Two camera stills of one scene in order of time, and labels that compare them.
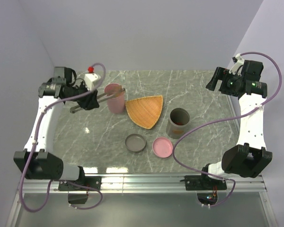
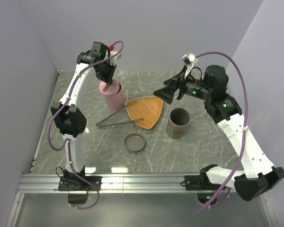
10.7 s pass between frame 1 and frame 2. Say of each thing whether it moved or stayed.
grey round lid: stayed
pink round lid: moved
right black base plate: stayed
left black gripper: moved
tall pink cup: stayed
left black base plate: stayed
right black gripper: moved
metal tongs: moved
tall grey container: stayed
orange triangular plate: stayed
